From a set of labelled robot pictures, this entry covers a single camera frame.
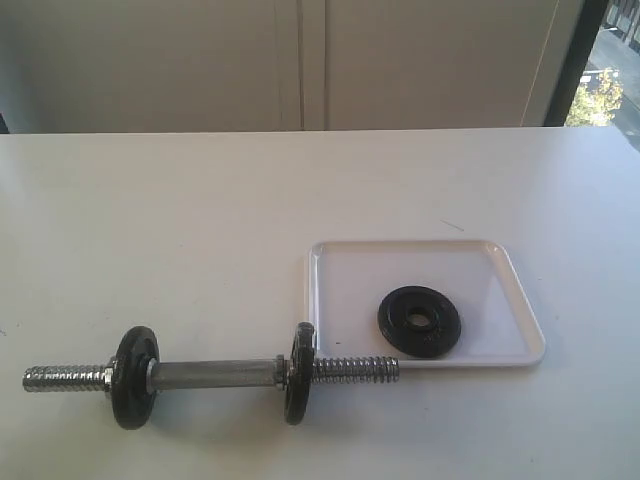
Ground chrome threaded dumbbell bar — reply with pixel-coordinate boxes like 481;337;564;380
22;355;400;393

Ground white cabinet doors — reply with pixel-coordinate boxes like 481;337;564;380
1;1;582;133

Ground chrome hex nut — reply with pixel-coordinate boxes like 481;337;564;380
103;366;114;400

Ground white plastic tray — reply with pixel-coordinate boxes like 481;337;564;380
306;240;546;369

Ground black weight plate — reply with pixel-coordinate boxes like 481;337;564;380
284;322;315;425
377;285;462;359
110;326;159;430

